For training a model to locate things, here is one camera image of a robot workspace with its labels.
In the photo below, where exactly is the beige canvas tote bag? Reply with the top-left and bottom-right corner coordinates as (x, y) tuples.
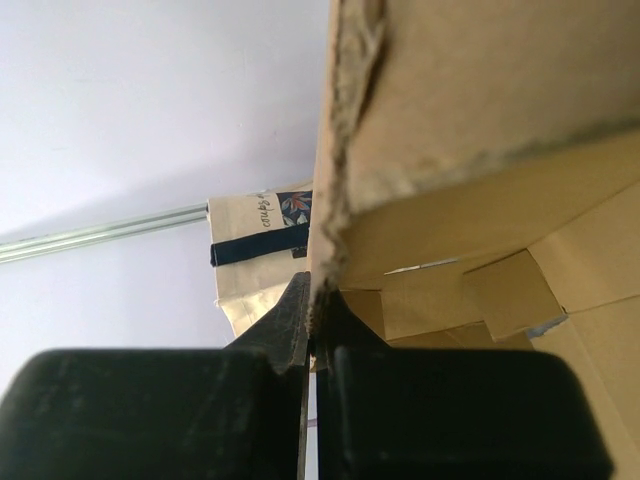
(207, 182), (313, 337)

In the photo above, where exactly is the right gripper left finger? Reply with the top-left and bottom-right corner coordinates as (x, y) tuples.
(1, 273), (310, 479)

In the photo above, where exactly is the large brown cardboard box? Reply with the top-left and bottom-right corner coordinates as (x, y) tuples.
(307, 1), (639, 479)

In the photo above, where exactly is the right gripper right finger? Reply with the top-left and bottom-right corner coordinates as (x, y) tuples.
(314, 290), (614, 479)

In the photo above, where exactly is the left aluminium frame post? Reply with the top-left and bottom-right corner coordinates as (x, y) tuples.
(1, 203), (208, 264)

